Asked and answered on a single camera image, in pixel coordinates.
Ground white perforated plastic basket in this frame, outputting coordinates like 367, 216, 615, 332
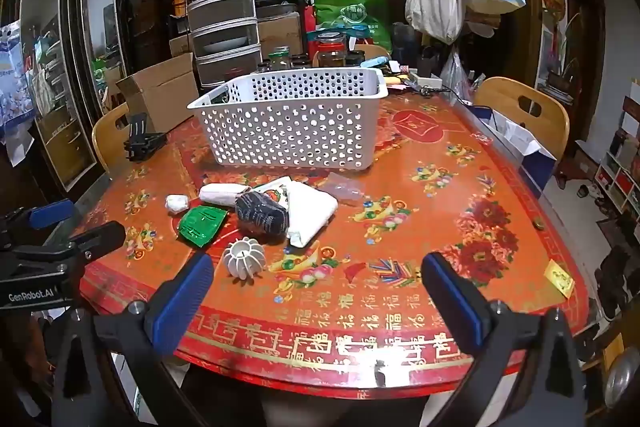
187, 68, 389, 171

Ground metal pot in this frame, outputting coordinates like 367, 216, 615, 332
602, 347, 640, 408

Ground translucent pink plastic bag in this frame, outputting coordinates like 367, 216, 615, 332
320, 173, 365, 206

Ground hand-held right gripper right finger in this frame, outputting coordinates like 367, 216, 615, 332
421, 252, 588, 427

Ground blue printed plastic bag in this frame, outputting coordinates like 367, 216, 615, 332
0, 21, 36, 142

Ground green packet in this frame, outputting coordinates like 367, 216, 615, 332
177, 205, 227, 249

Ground clear plastic bag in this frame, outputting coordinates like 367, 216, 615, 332
440, 49, 473, 102

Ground green shopping bag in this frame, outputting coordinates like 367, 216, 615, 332
312, 0, 393, 52

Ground white ribbed soft ball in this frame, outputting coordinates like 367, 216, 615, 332
223, 238, 267, 280

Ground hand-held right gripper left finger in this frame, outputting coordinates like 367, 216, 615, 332
52, 252, 216, 427

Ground black clamp tool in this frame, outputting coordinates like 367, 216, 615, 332
124, 112, 168, 162

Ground large glass jar red lid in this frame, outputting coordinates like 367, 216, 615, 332
317, 32, 348, 68

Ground black shoes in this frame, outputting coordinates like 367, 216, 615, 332
595, 217, 640, 319

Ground closed brown cardboard box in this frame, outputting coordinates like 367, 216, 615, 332
257, 14, 303, 58

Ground wooden chair with cutout handle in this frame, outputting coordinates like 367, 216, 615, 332
472, 77, 571, 162

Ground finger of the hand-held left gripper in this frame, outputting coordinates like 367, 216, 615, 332
12, 221, 127, 265
0, 198, 76, 250

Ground white power strip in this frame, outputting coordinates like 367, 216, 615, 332
407, 74, 443, 90

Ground grey plastic drawer tower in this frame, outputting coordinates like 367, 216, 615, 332
181, 0, 263, 88

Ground yellow paper card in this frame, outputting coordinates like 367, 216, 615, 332
544, 259, 576, 299

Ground white cube shelf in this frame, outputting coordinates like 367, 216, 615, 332
595, 82, 640, 214

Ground red printed tablecloth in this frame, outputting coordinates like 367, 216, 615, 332
75, 89, 591, 395

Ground open brown cardboard box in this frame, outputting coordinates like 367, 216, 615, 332
116, 53, 201, 134

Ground blue paper bag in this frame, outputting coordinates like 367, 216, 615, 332
472, 106, 557, 200

